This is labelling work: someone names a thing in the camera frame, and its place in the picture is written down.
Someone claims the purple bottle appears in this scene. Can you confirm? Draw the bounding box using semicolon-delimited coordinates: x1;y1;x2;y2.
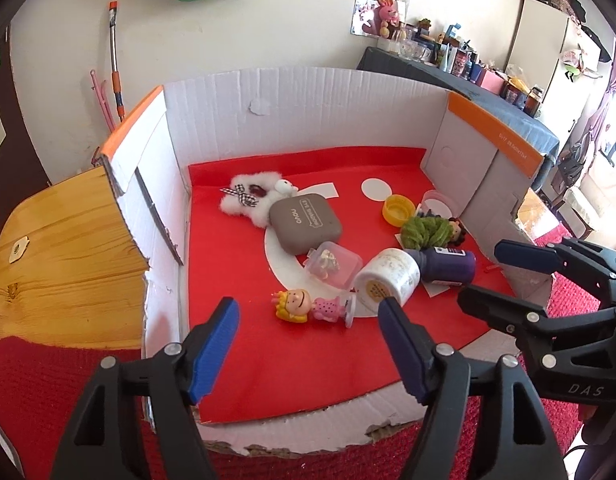
403;246;477;286

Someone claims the mop pole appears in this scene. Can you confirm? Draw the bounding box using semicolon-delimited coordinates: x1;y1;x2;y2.
108;1;126;121

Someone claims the blonde girl figurine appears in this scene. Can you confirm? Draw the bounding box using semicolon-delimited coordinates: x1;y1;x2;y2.
272;287;359;328

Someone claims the clear plastic lid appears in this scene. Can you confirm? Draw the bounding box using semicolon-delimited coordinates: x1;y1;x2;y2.
420;190;453;218

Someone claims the pink rabbit plush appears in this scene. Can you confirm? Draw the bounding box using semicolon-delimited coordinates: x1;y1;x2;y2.
365;0;406;37

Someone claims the white chair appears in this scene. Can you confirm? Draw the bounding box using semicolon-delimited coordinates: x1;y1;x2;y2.
570;180;616;241

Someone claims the dark brown door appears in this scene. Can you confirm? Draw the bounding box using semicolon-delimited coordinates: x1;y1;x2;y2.
0;25;53;221

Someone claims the side table with dark cloth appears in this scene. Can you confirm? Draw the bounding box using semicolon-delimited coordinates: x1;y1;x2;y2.
357;46;560;181

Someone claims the white cardboard box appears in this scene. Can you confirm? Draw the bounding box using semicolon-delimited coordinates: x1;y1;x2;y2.
100;66;559;456

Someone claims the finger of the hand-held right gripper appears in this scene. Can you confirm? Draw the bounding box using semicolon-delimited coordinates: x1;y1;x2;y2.
494;237;616;306
458;284;616;361

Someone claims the red knit cloth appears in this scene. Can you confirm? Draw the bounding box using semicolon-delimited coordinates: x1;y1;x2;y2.
0;220;614;480

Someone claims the yellow bottle cap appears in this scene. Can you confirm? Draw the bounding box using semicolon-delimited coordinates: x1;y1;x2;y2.
383;194;416;226

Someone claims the pink curtain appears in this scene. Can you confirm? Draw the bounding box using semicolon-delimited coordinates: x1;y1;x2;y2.
578;40;616;171

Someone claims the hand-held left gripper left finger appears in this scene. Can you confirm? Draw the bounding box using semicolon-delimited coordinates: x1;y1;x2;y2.
50;296;241;480

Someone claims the small hanging plush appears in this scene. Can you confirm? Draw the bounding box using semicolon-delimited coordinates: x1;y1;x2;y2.
560;49;601;81

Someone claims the row of bottles and jars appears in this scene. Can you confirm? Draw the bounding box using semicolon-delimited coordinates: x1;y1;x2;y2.
378;19;544;116

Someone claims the grey rounded case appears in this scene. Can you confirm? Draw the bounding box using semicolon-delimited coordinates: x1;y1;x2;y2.
269;192;343;256

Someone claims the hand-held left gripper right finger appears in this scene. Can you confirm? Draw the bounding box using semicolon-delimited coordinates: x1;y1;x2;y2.
378;297;569;480

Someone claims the green knit scrunchie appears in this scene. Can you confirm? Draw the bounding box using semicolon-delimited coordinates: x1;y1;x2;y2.
400;215;456;251

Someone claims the white fluffy plush toy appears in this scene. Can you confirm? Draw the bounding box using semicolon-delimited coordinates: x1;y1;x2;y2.
219;170;299;228

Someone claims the black hanging bag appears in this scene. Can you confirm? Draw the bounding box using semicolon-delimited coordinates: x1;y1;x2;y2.
553;135;596;196

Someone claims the pink plastic rod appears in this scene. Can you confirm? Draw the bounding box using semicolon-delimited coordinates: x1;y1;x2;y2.
90;69;116;133

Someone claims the small clear plastic box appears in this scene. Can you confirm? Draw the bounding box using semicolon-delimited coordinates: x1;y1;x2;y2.
305;241;363;291

